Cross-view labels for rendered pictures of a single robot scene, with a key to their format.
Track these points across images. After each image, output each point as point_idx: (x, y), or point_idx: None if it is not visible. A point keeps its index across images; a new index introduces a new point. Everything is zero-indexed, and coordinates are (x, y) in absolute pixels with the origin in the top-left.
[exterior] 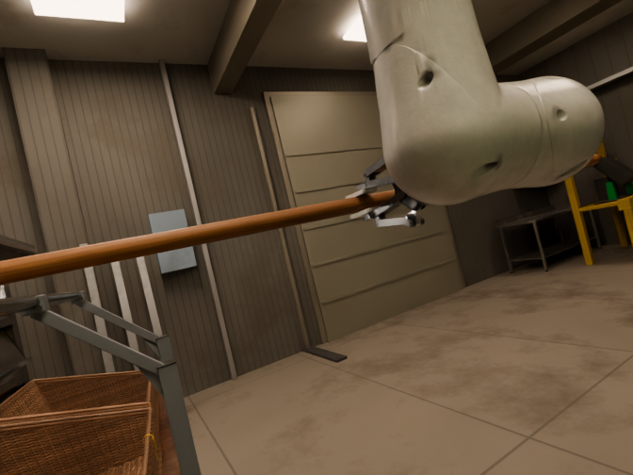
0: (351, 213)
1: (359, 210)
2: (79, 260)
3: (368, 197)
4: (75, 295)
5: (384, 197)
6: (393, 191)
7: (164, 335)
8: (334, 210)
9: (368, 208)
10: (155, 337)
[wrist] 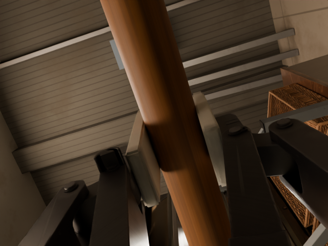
0: (215, 175)
1: (206, 159)
2: None
3: (158, 134)
4: (226, 206)
5: (148, 70)
6: (114, 21)
7: (259, 123)
8: (218, 244)
9: (220, 184)
10: (263, 133)
